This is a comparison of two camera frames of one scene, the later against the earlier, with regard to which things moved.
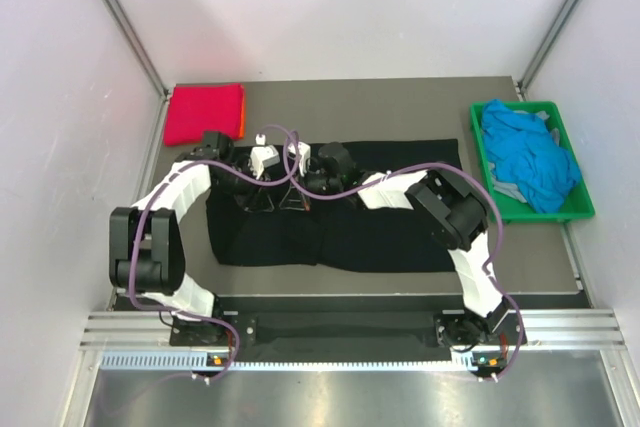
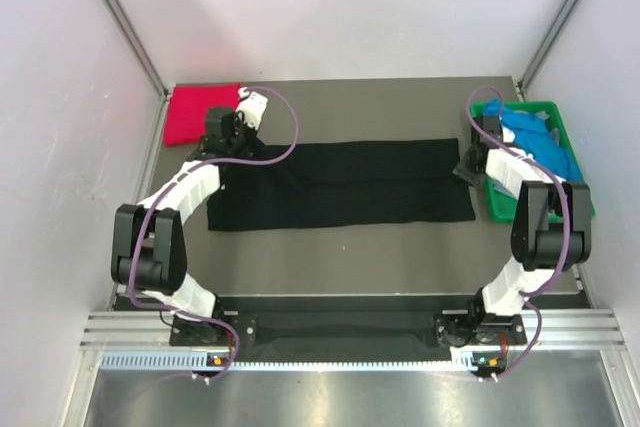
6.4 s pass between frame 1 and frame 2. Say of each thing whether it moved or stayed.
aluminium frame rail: stayed
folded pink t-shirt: stayed
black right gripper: moved
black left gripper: moved
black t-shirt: moved
